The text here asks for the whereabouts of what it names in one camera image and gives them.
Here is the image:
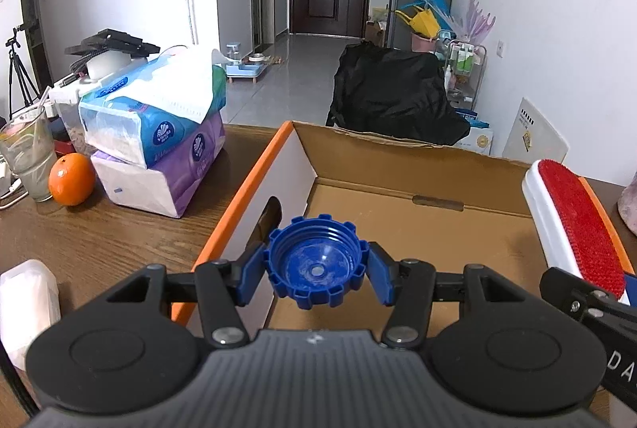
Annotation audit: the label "white charger with cables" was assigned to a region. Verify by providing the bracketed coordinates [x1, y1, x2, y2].
[0, 162, 28, 210]

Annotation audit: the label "blue plastic stool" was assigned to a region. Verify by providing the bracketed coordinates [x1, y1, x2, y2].
[401, 0, 456, 33]

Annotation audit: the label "red and white lint brush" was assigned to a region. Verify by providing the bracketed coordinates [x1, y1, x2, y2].
[522, 158, 629, 304]

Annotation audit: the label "white plastic packet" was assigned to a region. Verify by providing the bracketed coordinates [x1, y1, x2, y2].
[0, 259, 61, 371]

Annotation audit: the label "clear container with white lid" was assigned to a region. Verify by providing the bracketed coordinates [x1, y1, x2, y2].
[47, 77, 107, 157]

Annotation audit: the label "white flat board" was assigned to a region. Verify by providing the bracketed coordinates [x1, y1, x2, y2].
[502, 97, 569, 165]

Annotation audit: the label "blue tissue pack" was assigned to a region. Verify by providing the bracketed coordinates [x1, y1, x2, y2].
[78, 46, 227, 170]

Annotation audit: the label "blue ribbed bottle cap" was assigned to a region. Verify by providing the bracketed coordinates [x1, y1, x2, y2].
[264, 214, 369, 309]

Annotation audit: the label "pink bucket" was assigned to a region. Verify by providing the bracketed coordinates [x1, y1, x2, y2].
[411, 32, 439, 55]

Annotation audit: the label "orange cardboard box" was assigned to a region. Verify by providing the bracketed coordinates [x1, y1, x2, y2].
[170, 120, 637, 334]

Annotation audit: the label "black folding stand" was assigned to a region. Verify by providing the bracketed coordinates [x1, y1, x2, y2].
[64, 29, 161, 61]

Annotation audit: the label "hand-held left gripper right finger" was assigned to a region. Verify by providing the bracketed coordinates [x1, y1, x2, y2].
[365, 241, 528, 350]

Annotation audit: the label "white round bowl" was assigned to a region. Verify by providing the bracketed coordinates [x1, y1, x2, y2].
[86, 51, 131, 80]

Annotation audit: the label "white mop stick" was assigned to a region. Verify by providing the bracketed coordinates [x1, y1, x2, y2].
[185, 0, 199, 45]

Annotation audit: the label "white box with gold seal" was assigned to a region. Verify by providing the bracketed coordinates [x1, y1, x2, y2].
[455, 108, 494, 156]

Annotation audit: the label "black jacket on chair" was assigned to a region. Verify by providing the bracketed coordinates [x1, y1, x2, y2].
[326, 42, 471, 146]

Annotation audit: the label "metal trolley with bottles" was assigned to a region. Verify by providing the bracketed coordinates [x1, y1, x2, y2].
[435, 39, 488, 110]

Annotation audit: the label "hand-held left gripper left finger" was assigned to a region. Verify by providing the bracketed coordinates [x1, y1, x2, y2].
[102, 243, 267, 350]

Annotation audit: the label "orange fruit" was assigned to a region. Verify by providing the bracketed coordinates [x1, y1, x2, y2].
[48, 153, 96, 207]

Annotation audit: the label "brown floor carton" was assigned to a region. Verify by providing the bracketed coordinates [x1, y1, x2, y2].
[365, 21, 386, 47]

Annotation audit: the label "purple tissue pack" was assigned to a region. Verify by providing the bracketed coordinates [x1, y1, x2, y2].
[91, 112, 227, 217]

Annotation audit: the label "blue pet feeder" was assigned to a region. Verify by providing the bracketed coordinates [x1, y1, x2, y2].
[225, 42, 272, 84]

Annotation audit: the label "purple feathery wings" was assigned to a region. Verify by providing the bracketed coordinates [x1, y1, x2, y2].
[453, 0, 498, 45]

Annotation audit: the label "drinking glass with straw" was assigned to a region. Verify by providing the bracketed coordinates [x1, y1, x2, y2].
[0, 104, 58, 202]

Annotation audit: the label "pink textured vase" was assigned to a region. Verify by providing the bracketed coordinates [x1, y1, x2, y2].
[617, 174, 637, 240]

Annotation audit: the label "yellow bag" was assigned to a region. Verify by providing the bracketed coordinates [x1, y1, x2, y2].
[395, 7, 441, 39]

